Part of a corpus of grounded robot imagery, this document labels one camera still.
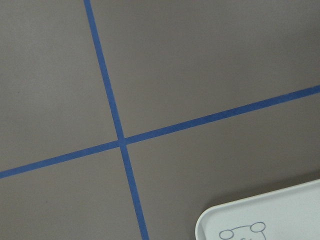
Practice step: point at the cream plastic tray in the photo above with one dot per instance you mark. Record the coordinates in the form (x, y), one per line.
(291, 213)

